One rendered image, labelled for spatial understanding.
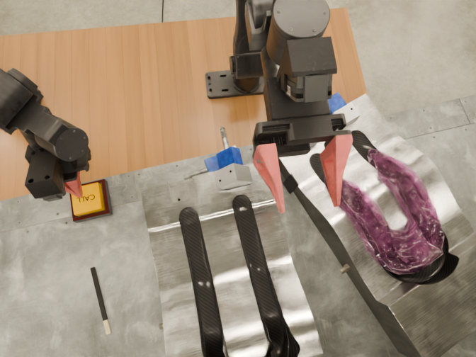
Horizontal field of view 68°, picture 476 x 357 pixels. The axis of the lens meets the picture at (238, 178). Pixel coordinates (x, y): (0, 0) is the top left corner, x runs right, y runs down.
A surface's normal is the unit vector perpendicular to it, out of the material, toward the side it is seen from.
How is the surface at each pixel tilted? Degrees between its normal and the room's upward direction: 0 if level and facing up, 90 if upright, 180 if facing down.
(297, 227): 0
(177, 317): 28
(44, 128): 21
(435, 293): 0
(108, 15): 0
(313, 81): 38
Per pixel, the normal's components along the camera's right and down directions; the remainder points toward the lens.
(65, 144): 0.80, 0.39
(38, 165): -0.07, -0.69
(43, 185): 0.23, 0.70
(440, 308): 0.03, -0.26
